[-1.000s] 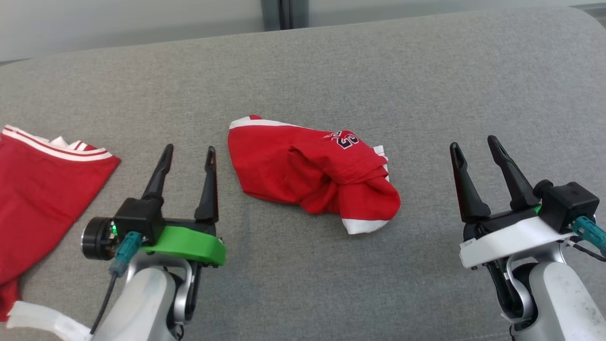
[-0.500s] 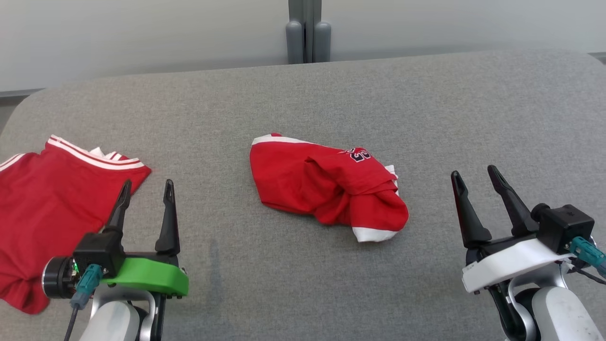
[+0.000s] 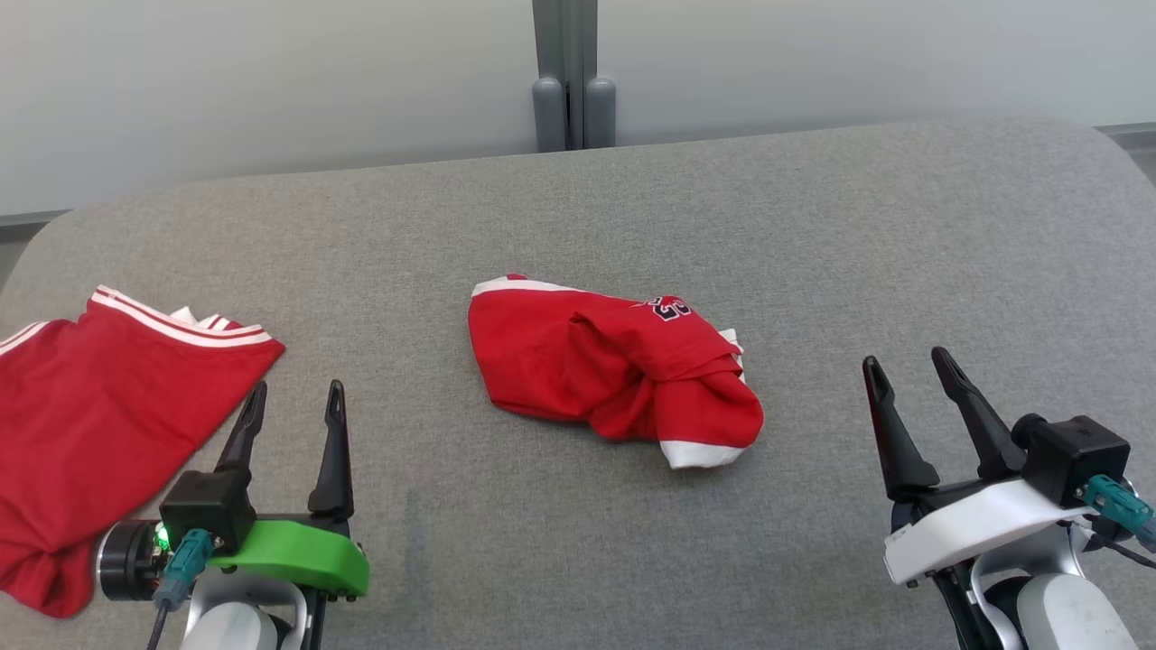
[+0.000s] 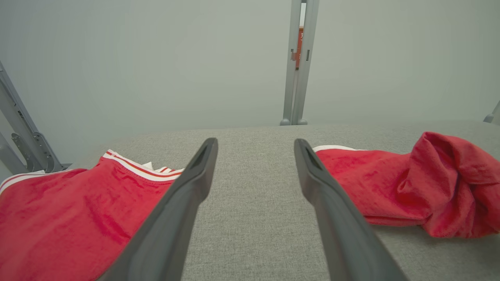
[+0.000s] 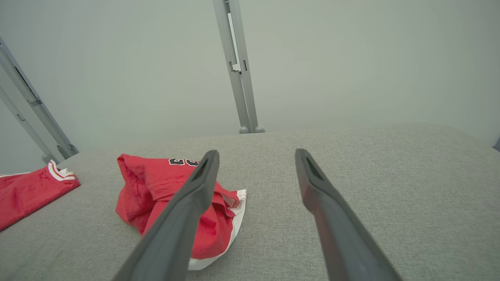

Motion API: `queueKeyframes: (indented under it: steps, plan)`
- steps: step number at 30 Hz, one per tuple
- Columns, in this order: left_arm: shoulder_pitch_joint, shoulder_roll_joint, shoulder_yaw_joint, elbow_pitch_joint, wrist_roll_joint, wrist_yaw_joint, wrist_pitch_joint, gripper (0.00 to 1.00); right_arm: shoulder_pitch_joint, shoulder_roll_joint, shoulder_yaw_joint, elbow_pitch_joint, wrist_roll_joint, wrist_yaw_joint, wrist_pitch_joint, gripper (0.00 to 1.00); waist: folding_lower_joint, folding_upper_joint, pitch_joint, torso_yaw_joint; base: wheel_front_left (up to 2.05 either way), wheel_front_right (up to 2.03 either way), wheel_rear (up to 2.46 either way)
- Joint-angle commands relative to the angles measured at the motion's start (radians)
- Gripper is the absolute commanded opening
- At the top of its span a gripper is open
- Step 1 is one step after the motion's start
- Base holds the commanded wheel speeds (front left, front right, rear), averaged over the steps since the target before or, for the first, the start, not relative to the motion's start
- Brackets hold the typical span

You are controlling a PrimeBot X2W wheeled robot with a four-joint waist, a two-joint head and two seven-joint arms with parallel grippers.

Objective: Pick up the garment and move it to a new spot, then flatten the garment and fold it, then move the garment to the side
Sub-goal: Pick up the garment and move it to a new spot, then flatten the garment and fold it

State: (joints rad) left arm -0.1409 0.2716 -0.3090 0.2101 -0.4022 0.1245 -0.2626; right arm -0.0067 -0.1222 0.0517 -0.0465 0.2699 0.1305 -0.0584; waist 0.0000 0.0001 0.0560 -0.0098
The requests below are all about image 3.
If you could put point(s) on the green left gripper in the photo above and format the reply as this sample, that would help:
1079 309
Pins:
298 552

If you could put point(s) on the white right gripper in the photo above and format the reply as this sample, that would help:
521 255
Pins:
966 528

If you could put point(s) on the red and white striped jersey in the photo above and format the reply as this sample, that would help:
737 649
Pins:
90 406

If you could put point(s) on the red jersey with number print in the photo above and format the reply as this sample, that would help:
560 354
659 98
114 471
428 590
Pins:
560 361

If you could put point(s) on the grey fabric sofa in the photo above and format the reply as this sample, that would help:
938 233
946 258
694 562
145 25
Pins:
578 226

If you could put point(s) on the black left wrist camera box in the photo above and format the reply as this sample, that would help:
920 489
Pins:
208 506

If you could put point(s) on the grey partition post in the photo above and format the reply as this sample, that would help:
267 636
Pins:
564 54

